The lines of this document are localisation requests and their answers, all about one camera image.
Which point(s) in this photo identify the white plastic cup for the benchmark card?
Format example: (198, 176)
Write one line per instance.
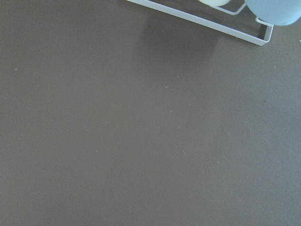
(215, 3)

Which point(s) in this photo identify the blue plastic cup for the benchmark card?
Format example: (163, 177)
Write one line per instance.
(276, 12)

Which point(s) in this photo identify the white cup rack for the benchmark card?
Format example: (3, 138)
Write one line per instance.
(234, 18)

